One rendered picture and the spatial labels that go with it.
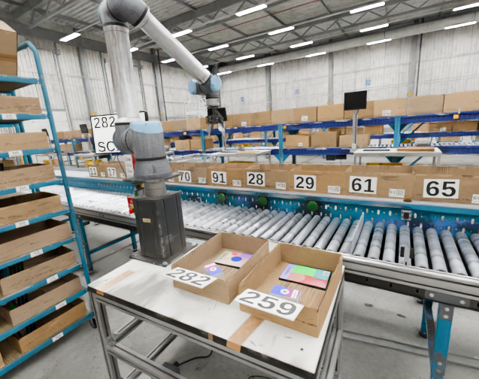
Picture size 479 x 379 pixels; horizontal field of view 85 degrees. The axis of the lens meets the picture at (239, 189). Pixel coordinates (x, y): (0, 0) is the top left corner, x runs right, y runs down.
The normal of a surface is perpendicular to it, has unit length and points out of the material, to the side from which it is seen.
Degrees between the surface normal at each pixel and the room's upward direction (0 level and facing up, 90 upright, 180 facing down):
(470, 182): 90
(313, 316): 90
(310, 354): 0
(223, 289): 90
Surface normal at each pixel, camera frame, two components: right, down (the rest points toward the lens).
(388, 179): -0.52, 0.24
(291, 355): -0.07, -0.97
